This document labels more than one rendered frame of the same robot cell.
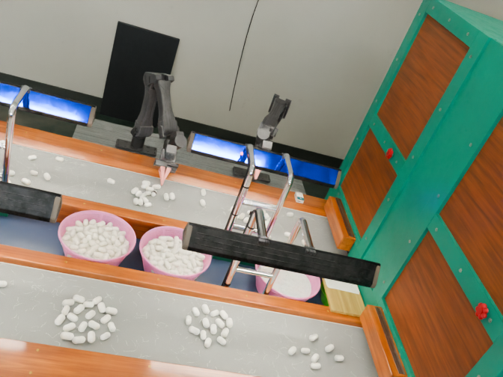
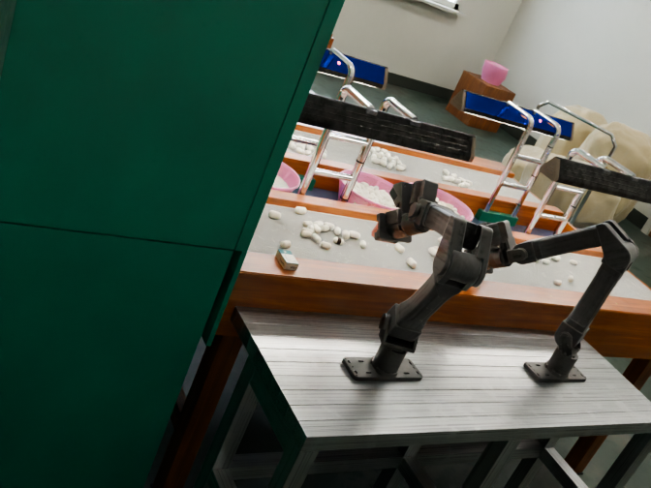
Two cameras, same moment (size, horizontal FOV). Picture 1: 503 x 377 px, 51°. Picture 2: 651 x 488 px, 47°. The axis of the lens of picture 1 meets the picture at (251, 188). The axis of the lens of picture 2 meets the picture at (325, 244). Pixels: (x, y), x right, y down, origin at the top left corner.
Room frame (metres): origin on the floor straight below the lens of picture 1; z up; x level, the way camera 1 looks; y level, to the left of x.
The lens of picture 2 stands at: (3.77, -0.70, 1.58)
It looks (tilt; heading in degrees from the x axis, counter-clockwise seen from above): 24 degrees down; 161
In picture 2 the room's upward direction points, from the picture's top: 24 degrees clockwise
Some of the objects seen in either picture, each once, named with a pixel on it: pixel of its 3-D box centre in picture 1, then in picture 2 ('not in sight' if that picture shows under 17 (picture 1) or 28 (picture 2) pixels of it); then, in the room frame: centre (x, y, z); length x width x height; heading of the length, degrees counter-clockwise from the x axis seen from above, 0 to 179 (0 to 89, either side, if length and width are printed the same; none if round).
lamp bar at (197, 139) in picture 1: (266, 158); (386, 125); (1.84, -0.01, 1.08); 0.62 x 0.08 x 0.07; 106
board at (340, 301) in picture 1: (340, 283); not in sight; (1.68, -0.46, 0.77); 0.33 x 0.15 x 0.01; 16
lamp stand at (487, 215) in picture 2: not in sight; (509, 164); (1.11, 0.79, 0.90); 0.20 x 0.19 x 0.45; 106
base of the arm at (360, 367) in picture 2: (254, 169); (388, 357); (2.40, 0.03, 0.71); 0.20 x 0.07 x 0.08; 107
